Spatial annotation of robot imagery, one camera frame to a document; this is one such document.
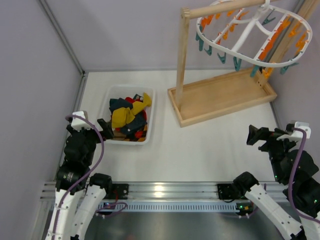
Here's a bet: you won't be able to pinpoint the mustard yellow sock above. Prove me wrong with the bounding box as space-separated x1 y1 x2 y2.
111 107 135 129

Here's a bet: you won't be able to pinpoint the dark navy sock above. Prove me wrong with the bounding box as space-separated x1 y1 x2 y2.
120 113 147 135

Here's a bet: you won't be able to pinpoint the yellow reindeer sock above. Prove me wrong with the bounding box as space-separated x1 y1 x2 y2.
131 92 152 116

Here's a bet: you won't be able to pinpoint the white oval clip hanger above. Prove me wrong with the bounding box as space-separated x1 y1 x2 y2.
195 4 313 70

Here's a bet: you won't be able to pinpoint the dark teal Santa sock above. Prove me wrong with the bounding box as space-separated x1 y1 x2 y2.
109 98 133 113

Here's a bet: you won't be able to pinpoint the red sock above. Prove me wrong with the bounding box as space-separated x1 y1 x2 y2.
125 97 136 104

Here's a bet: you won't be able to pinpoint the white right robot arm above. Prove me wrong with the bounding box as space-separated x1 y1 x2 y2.
232 121 320 240

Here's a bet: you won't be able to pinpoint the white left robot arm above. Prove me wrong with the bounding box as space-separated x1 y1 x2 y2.
45 114 114 240

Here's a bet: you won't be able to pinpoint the brown patterned socks in bin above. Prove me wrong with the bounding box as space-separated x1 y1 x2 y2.
113 124 148 142

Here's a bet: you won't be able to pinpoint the wooden hanger rack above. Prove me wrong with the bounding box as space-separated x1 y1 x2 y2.
167 0 319 127

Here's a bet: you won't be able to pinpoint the clear plastic bin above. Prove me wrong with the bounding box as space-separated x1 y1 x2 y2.
99 84 156 146

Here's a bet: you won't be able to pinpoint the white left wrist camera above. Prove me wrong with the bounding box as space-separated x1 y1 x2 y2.
71 110 91 132

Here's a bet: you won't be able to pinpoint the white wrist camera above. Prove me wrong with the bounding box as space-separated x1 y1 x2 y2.
277 121 311 142
71 110 91 132

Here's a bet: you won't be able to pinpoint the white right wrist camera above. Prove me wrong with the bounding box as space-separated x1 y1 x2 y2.
277 121 311 142

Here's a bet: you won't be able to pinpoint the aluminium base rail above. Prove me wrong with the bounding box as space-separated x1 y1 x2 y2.
39 181 312 201

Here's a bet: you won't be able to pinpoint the perforated white cable duct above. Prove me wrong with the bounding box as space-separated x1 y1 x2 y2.
97 201 253 213

